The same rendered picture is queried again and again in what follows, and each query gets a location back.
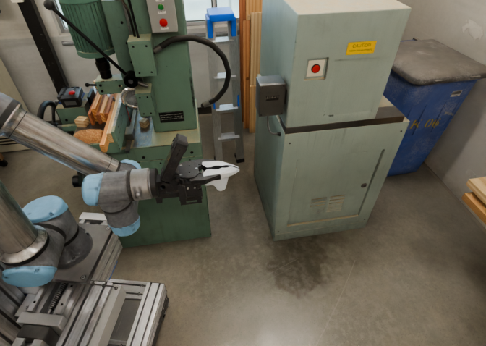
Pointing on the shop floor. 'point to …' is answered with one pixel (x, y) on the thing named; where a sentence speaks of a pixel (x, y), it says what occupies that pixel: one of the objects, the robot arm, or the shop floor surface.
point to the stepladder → (220, 14)
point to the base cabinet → (169, 216)
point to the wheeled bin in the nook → (427, 95)
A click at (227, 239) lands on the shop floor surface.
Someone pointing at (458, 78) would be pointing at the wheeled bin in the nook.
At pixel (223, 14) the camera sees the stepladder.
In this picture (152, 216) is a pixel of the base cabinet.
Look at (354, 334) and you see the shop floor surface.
